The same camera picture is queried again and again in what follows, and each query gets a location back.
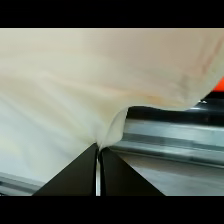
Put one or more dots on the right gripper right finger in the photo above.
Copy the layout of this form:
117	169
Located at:
123	176

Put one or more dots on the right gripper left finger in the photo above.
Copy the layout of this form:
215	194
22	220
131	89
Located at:
78	176

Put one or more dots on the cream garment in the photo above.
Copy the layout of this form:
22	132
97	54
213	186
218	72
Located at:
83	83

